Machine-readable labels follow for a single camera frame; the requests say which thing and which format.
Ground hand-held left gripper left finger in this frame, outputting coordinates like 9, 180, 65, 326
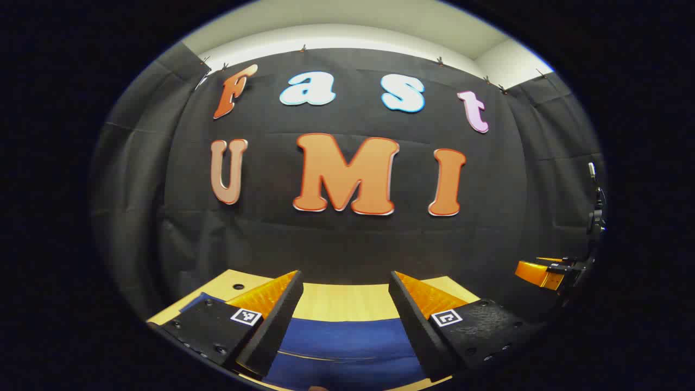
148, 270, 305, 379

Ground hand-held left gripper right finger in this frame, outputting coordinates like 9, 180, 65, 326
388, 270, 544, 383

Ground blue jeans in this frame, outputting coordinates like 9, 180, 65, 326
179, 292, 429, 391

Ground row of backdrop clips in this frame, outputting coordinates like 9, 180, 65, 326
198, 45, 549, 94

